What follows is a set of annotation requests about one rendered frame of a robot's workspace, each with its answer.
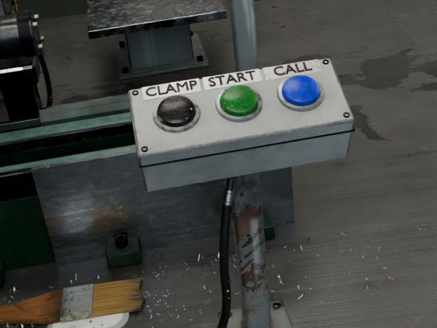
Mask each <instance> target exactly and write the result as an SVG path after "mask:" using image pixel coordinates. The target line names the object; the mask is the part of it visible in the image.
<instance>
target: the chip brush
mask: <svg viewBox="0 0 437 328"><path fill-rule="evenodd" d="M141 283H142V278H139V279H129V280H119V281H114V282H105V283H100V284H87V285H82V286H74V287H69V288H64V289H63V290H59V291H55V292H50V293H48V294H44V295H40V296H37V297H34V298H31V299H27V300H24V301H20V302H18V303H14V304H12V305H4V306H0V325H4V324H7V323H38V324H50V323H58V322H61V323H64V322H69V321H76V320H84V319H89V318H95V317H100V316H107V315H112V314H120V313H126V312H133V311H138V310H142V306H143V303H144V296H143V294H142V292H141V290H140V285H141Z"/></svg>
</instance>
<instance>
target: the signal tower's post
mask: <svg viewBox="0 0 437 328"><path fill-rule="evenodd" d="M229 4H230V17H231V24H232V37H233V50H234V57H235V71H236V72H242V71H247V70H254V69H259V60H258V43H257V34H256V18H255V10H254V0H229Z"/></svg>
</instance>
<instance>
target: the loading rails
mask: <svg viewBox="0 0 437 328"><path fill-rule="evenodd" d="M128 98H129V97H128V94H123V95H118V96H111V97H106V98H98V99H94V100H86V101H81V102H74V103H67V104H62V105H54V106H50V107H42V108H39V113H40V116H39V115H38V116H31V117H27V118H19V119H15V120H7V121H2V122H0V289H1V288H3V287H4V284H5V276H6V272H7V271H9V270H13V269H19V268H24V267H31V266H37V265H41V264H48V263H52V262H57V265H58V266H63V265H66V264H73V263H78V262H84V261H88V260H95V259H99V258H106V259H107V265H108V267H109V268H115V267H122V266H128V265H133V264H139V263H141V262H142V255H141V251H145V250H149V249H156V248H160V247H166V246H171V245H177V244H181V243H188V242H192V241H198V240H203V239H209V238H216V237H220V223H221V215H222V205H223V198H224V190H225V187H226V178H225V179H220V180H213V181H209V182H202V183H198V184H191V185H184V186H179V187H173V188H168V189H162V190H157V191H150V192H147V191H145V189H144V184H143V181H142V175H141V171H140V168H139V163H138V158H137V150H136V146H135V138H134V133H133V125H132V120H131V112H130V108H129V100H128ZM259 181H260V189H261V205H262V213H263V227H264V236H265V240H267V239H274V238H275V226H281V225H288V224H291V223H295V215H294V203H293V181H292V168H291V167H288V168H284V169H276V170H272V171H265V172H259Z"/></svg>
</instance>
